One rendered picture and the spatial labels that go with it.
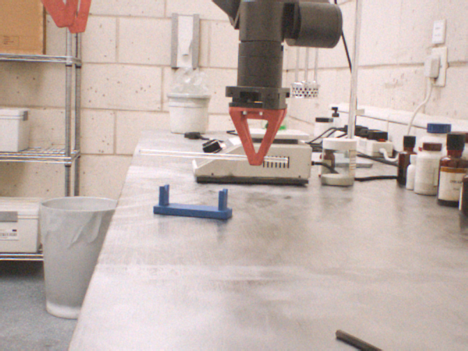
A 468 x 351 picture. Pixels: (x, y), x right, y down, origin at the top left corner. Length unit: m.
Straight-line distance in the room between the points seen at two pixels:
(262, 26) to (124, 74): 2.78
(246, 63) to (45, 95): 2.83
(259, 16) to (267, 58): 0.05
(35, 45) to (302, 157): 2.23
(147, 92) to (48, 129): 0.51
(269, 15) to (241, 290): 0.40
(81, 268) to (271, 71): 2.02
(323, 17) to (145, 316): 0.51
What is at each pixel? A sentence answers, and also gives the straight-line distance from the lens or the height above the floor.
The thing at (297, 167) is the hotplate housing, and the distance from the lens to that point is 1.27.
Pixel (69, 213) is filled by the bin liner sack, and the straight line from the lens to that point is 2.79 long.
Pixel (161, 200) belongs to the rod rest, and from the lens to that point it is 0.97.
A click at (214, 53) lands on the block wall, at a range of 3.67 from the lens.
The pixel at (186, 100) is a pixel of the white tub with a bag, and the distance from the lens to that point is 2.29.
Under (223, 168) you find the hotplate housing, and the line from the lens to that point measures 1.26.
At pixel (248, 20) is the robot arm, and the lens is 0.92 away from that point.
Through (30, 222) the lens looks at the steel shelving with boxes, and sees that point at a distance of 3.35.
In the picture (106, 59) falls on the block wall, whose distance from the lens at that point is 3.67.
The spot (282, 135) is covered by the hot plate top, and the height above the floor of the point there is 0.84.
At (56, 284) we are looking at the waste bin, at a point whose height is 0.13.
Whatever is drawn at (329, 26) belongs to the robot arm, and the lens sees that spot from 0.95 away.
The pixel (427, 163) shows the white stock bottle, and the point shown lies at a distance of 1.25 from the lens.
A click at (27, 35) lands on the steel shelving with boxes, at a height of 1.08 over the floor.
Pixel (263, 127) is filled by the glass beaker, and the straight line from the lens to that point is 1.30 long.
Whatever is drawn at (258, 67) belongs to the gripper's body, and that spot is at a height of 0.94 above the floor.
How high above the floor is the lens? 0.93
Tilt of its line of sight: 8 degrees down
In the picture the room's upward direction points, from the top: 2 degrees clockwise
